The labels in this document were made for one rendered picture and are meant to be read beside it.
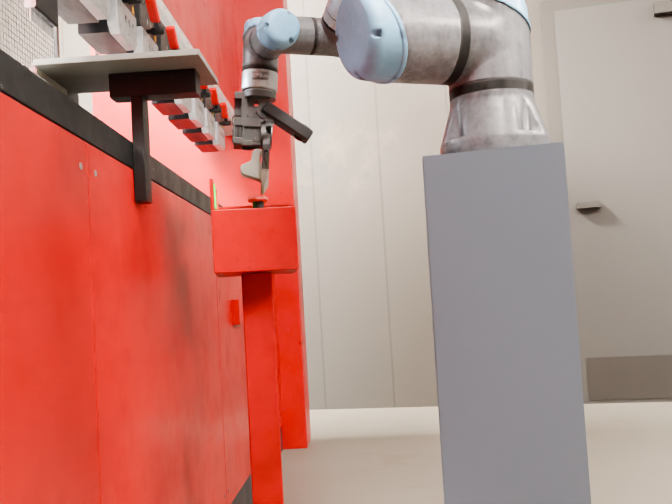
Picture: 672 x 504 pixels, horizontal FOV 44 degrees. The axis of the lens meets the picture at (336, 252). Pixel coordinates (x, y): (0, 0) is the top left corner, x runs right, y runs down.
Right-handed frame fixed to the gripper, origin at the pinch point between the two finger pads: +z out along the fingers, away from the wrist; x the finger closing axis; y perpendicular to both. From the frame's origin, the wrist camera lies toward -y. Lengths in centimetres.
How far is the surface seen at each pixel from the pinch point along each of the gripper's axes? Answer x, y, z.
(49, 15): 30, 38, -24
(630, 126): -240, -192, -76
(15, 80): 81, 28, 1
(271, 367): 8.1, -2.3, 36.5
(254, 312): 8.1, 1.4, 25.9
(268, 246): 15.1, -0.7, 13.3
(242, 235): 15.1, 4.2, 11.4
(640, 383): -241, -198, 57
